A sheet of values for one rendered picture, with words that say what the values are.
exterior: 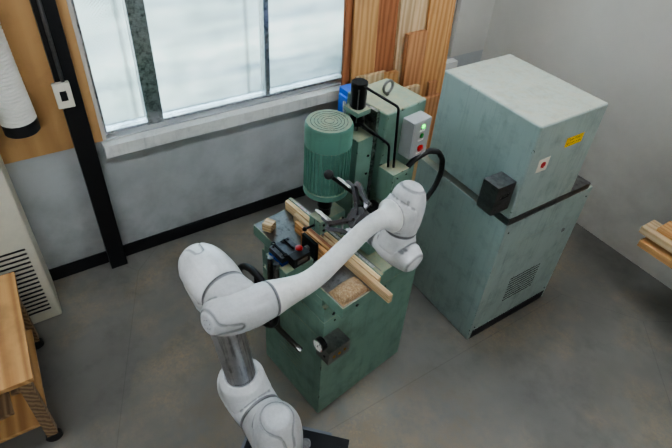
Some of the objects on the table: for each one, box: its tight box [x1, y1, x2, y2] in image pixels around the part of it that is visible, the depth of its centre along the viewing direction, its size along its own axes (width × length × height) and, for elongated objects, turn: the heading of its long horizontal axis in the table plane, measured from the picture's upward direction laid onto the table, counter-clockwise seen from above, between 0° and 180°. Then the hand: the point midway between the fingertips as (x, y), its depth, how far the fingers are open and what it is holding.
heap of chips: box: [328, 276, 370, 307], centre depth 201 cm, size 9×14×4 cm, turn 127°
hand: (330, 196), depth 184 cm, fingers open, 13 cm apart
